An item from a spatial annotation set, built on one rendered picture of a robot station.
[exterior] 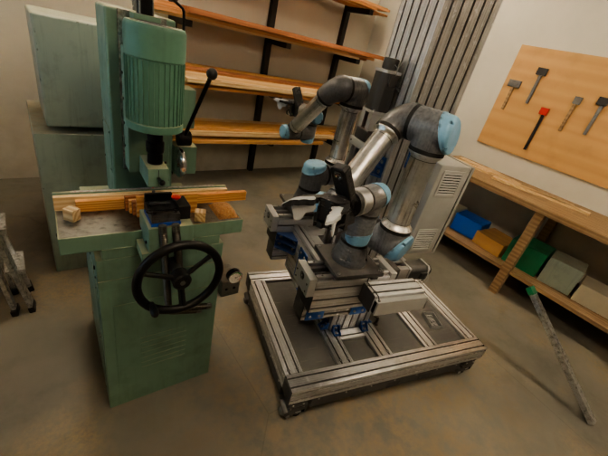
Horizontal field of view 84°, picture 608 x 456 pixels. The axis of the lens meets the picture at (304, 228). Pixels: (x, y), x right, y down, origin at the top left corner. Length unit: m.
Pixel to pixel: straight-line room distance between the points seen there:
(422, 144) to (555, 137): 2.73
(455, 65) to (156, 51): 1.03
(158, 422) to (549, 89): 3.78
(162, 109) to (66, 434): 1.34
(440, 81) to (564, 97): 2.43
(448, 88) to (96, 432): 1.97
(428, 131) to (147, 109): 0.85
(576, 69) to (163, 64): 3.34
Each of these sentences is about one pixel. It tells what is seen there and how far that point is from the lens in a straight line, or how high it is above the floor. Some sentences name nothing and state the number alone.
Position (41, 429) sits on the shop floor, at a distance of 1.89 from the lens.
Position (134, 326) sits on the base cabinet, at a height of 0.47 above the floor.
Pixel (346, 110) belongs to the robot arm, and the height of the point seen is 1.31.
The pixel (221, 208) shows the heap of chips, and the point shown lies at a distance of 1.36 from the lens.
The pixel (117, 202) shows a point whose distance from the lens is 1.36.
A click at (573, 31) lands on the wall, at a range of 3.93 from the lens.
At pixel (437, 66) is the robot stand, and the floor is 1.58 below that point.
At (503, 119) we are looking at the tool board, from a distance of 3.95.
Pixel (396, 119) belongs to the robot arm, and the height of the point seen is 1.40.
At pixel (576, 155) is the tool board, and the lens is 3.75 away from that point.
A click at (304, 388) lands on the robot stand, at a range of 1.67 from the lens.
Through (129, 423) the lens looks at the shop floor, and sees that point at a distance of 1.82.
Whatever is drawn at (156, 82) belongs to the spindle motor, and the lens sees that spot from 1.17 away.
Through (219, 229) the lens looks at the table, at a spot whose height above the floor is 0.87.
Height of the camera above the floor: 1.56
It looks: 28 degrees down
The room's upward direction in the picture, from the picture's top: 14 degrees clockwise
